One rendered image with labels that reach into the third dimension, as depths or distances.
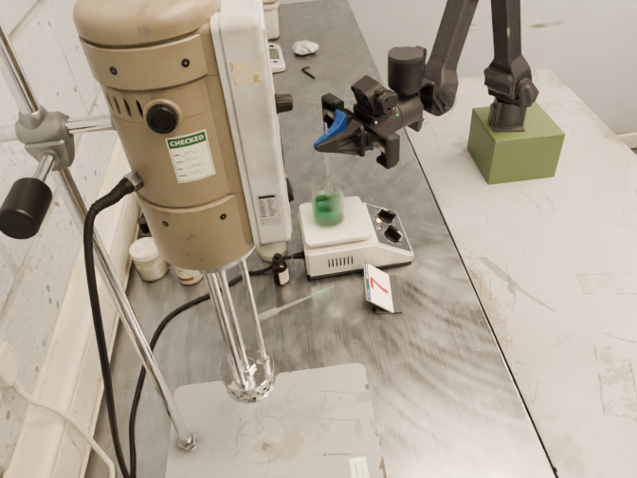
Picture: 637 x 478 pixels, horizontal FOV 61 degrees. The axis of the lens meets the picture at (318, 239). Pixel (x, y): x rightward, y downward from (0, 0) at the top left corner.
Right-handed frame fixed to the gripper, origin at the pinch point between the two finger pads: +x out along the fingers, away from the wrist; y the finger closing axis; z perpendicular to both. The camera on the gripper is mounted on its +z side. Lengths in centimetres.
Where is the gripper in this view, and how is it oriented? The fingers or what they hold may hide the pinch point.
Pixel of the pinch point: (333, 139)
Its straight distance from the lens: 90.0
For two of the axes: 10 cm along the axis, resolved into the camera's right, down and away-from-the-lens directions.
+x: -8.3, 4.2, -3.7
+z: -0.8, -7.4, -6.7
